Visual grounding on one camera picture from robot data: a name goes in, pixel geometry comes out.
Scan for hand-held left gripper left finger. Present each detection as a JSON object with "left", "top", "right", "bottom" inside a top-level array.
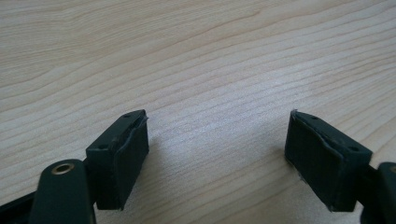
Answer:
[{"left": 85, "top": 108, "right": 150, "bottom": 211}]

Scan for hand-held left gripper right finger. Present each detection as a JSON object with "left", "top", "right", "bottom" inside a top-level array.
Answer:
[{"left": 284, "top": 108, "right": 374, "bottom": 214}]

